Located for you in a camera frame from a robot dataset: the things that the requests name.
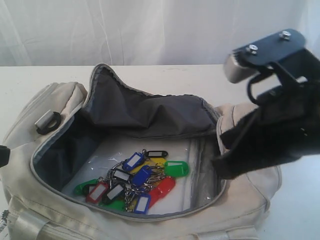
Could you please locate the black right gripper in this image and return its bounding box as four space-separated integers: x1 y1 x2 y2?
212 49 320 180

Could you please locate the beige duffel bag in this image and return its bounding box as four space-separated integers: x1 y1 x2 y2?
0 63 282 240

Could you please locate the bunch of colourful key tags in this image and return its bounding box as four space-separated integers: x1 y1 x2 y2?
73 149 190 215

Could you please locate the clear plastic packet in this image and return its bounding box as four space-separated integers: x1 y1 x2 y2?
62 137 222 216

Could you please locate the white paper tag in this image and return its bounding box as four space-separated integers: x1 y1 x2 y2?
0 209 10 233

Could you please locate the white backdrop curtain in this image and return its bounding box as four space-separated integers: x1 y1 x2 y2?
0 0 320 66

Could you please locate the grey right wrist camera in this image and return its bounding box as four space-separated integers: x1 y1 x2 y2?
223 28 306 84

